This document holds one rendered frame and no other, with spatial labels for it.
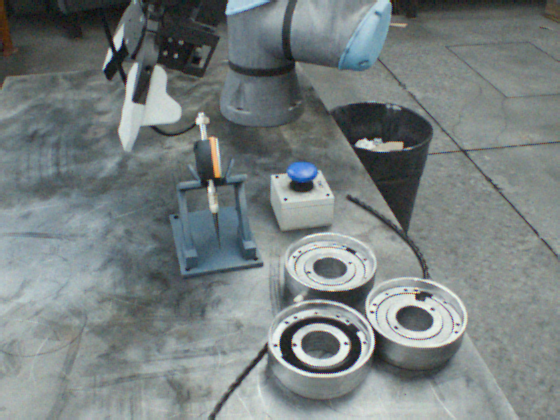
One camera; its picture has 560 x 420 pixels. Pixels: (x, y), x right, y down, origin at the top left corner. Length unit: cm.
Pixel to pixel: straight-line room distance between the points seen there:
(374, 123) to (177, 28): 151
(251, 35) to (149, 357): 57
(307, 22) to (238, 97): 19
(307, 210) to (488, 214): 163
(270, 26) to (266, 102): 13
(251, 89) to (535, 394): 112
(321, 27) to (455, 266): 127
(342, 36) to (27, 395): 66
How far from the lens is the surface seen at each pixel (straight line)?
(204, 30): 67
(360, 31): 98
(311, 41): 101
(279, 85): 108
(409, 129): 208
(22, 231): 89
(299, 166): 83
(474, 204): 244
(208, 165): 75
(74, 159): 104
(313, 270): 73
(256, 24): 104
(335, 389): 62
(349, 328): 66
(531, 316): 201
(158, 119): 68
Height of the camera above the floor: 130
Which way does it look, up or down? 34 degrees down
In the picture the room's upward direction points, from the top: 1 degrees clockwise
